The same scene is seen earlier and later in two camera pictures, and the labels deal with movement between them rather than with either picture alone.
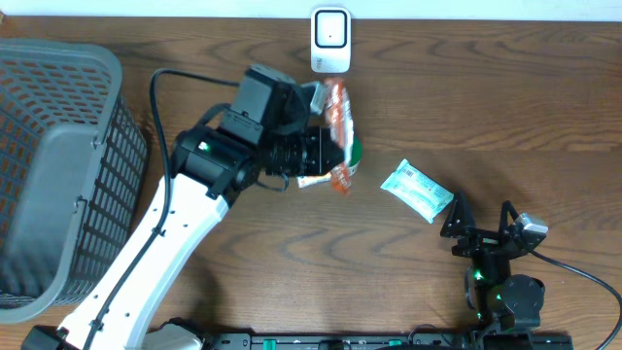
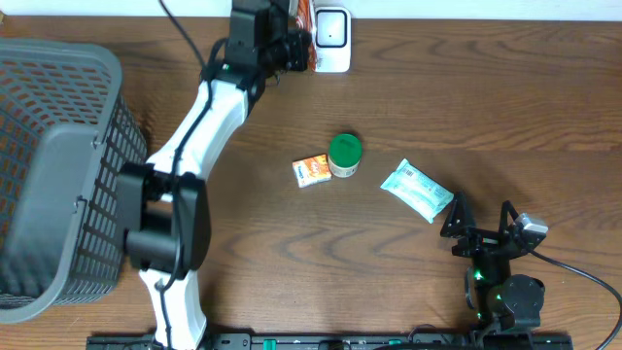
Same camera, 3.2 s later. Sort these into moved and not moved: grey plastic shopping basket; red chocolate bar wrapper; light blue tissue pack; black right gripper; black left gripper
Moved: black left gripper; red chocolate bar wrapper
Not moved: black right gripper; light blue tissue pack; grey plastic shopping basket
